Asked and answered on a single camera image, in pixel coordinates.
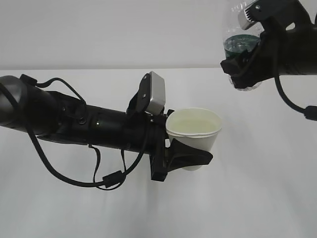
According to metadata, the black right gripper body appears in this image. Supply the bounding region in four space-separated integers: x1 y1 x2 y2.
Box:
256 17 312 77

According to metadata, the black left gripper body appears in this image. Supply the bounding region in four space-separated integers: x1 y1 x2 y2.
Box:
120 105 174 182

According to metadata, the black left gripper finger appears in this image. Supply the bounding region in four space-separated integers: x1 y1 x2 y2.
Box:
164 139 213 173

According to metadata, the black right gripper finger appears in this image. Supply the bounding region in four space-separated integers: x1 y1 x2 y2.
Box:
220 49 275 89

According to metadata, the clear water bottle green label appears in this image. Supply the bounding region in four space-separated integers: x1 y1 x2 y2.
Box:
222 0 267 92

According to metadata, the white paper cup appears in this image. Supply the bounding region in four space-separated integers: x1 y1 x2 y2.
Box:
165 107 222 172

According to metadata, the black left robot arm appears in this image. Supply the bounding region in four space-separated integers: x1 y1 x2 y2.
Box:
0 72 213 187

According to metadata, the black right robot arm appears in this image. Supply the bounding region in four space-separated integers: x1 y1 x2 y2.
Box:
220 23 317 90

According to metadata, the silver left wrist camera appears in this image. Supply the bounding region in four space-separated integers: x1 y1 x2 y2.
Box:
126 71 166 121

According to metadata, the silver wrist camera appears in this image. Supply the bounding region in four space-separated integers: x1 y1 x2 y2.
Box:
126 71 166 121
238 0 310 30

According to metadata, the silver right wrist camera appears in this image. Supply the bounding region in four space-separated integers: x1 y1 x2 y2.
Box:
238 0 310 30

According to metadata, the black right camera cable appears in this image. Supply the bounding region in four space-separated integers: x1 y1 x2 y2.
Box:
273 74 317 122

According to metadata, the black camera cable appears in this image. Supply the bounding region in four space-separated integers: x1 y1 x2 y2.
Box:
273 74 317 122
0 74 147 191

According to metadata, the black left camera cable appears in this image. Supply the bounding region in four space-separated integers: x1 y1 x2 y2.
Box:
0 74 147 191

